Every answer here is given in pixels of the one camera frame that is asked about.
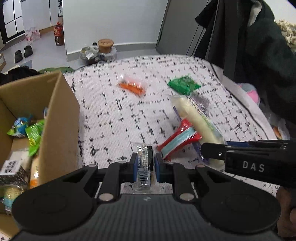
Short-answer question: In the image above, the red and teal snack bar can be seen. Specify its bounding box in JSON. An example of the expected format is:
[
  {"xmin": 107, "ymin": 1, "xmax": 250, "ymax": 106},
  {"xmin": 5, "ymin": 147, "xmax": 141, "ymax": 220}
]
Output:
[{"xmin": 155, "ymin": 118, "xmax": 202, "ymax": 162}]

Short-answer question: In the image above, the green frog floor mat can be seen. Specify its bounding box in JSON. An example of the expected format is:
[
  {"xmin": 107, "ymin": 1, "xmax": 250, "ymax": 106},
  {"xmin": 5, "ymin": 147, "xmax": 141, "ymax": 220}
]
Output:
[{"xmin": 38, "ymin": 66, "xmax": 75, "ymax": 74}]

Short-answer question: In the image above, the small clear black snack packet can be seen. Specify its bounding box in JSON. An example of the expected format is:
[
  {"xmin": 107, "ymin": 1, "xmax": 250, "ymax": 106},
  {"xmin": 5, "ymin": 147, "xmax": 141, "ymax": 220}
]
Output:
[{"xmin": 132, "ymin": 143, "xmax": 156, "ymax": 194}]

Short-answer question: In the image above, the green snack packet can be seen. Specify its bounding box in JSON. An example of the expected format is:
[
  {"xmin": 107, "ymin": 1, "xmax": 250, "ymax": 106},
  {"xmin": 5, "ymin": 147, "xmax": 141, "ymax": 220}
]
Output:
[{"xmin": 168, "ymin": 75, "xmax": 201, "ymax": 95}]

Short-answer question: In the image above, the black coat on chair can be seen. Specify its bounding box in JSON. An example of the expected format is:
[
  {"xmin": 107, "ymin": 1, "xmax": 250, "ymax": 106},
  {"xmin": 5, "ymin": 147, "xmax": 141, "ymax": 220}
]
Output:
[{"xmin": 195, "ymin": 1, "xmax": 295, "ymax": 123}]

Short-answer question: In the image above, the brown lidded tub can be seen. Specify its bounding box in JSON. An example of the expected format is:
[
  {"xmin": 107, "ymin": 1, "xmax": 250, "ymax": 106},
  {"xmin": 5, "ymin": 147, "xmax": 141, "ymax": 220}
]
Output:
[{"xmin": 98, "ymin": 39, "xmax": 114, "ymax": 54}]

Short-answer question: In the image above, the blue green snack bag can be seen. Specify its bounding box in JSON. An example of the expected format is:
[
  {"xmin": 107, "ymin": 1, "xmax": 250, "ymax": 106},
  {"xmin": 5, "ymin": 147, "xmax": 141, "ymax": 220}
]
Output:
[{"xmin": 6, "ymin": 115, "xmax": 33, "ymax": 138}]

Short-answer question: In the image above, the white patterned bed blanket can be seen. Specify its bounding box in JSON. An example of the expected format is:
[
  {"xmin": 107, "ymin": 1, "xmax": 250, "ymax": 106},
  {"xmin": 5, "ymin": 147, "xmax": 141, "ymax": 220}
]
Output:
[{"xmin": 65, "ymin": 55, "xmax": 275, "ymax": 168}]

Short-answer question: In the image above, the pink patterned plastic bag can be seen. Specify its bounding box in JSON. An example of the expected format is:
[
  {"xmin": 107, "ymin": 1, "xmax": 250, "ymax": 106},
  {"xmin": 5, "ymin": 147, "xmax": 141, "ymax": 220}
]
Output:
[{"xmin": 25, "ymin": 27, "xmax": 41, "ymax": 43}]

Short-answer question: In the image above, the right black slipper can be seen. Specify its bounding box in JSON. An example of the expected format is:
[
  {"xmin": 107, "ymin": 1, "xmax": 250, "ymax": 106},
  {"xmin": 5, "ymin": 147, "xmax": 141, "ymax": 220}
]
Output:
[{"xmin": 24, "ymin": 45, "xmax": 33, "ymax": 58}]

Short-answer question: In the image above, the black slipper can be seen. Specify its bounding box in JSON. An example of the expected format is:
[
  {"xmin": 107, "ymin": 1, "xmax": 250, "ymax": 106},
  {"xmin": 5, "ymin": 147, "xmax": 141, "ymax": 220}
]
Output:
[
  {"xmin": 15, "ymin": 50, "xmax": 23, "ymax": 63},
  {"xmin": 24, "ymin": 45, "xmax": 33, "ymax": 58}
]

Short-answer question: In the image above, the cardboard box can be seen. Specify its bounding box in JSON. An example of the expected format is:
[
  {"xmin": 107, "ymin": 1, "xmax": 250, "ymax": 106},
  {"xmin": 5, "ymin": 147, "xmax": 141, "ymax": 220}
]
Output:
[{"xmin": 0, "ymin": 71, "xmax": 80, "ymax": 239}]

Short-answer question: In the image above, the dark red oil bottle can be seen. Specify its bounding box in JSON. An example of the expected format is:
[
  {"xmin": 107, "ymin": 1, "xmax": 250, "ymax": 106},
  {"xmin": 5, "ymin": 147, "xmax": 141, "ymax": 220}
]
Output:
[{"xmin": 54, "ymin": 22, "xmax": 64, "ymax": 46}]

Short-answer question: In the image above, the beige knitted cloth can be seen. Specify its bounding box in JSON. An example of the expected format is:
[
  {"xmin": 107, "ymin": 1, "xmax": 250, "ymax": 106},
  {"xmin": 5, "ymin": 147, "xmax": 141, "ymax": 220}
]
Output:
[{"xmin": 276, "ymin": 20, "xmax": 296, "ymax": 49}]

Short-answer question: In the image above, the pink grey plush toy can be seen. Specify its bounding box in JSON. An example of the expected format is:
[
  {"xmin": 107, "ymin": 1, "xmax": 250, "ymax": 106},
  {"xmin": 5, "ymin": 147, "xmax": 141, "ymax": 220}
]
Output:
[{"xmin": 238, "ymin": 83, "xmax": 260, "ymax": 105}]

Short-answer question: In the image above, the left black slipper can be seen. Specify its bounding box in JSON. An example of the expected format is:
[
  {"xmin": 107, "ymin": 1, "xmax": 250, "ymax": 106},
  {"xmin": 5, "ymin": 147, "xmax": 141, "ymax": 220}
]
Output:
[{"xmin": 15, "ymin": 50, "xmax": 23, "ymax": 63}]

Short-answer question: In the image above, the light green snack bag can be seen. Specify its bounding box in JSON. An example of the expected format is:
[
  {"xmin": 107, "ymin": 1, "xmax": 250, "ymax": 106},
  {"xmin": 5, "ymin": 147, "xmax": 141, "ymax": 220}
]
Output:
[{"xmin": 26, "ymin": 120, "xmax": 45, "ymax": 157}]

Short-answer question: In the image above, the right hand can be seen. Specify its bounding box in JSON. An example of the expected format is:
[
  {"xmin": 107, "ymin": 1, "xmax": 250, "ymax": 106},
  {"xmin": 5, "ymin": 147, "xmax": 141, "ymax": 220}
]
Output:
[{"xmin": 276, "ymin": 186, "xmax": 295, "ymax": 240}]

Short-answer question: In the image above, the burger plush toy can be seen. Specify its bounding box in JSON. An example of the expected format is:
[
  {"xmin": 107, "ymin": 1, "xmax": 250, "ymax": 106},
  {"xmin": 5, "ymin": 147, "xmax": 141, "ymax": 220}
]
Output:
[{"xmin": 273, "ymin": 126, "xmax": 282, "ymax": 140}]

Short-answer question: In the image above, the black framed glass door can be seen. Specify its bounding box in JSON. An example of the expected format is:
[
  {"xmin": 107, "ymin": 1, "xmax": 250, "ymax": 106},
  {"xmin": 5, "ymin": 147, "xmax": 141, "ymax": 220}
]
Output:
[{"xmin": 1, "ymin": 0, "xmax": 24, "ymax": 44}]

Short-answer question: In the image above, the grey door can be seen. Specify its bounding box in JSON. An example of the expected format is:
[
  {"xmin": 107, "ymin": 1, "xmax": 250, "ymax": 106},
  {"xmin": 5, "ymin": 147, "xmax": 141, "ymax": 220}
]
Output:
[{"xmin": 156, "ymin": 1, "xmax": 220, "ymax": 56}]

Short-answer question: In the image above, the long cream cake packet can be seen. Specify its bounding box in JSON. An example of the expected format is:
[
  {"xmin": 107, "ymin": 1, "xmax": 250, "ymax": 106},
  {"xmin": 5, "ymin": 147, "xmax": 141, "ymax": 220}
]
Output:
[{"xmin": 167, "ymin": 94, "xmax": 228, "ymax": 172}]

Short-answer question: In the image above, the clear plastic bag of items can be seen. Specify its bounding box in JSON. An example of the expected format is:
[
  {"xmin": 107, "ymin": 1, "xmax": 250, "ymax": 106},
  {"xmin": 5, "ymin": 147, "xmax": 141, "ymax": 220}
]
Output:
[{"xmin": 79, "ymin": 45, "xmax": 117, "ymax": 65}]

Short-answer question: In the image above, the black clothes pile on floor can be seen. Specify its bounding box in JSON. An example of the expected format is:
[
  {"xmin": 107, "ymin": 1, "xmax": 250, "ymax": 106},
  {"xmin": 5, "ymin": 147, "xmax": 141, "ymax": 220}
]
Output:
[{"xmin": 0, "ymin": 66, "xmax": 41, "ymax": 85}]

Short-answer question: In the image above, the orange snack packet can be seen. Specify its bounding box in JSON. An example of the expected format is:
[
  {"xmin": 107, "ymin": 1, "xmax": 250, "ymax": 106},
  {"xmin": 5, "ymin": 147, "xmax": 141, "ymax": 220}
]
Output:
[{"xmin": 117, "ymin": 75, "xmax": 147, "ymax": 96}]

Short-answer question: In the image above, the purple pastry packet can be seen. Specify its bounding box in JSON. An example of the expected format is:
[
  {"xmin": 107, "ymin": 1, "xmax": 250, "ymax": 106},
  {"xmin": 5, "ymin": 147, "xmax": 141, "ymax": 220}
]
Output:
[{"xmin": 190, "ymin": 92, "xmax": 210, "ymax": 111}]

